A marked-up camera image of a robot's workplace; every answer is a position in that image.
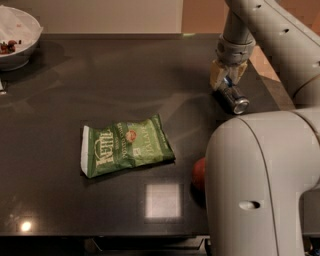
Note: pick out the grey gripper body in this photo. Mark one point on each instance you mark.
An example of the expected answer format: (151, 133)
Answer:
(233, 54)

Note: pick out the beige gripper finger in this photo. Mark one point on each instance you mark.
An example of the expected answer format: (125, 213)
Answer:
(237, 72)
(217, 74)

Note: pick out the silver blue redbull can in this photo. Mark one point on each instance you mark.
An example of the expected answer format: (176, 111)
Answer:
(236, 100)

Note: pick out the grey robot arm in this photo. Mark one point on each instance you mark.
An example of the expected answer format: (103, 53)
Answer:
(258, 166)

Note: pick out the red apple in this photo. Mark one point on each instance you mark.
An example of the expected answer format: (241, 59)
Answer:
(198, 175)

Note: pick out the green Kettle chips bag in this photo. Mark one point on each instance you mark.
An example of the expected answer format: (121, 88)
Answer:
(124, 145)

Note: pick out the white bowl with snacks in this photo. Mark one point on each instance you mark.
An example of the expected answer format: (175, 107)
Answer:
(19, 36)

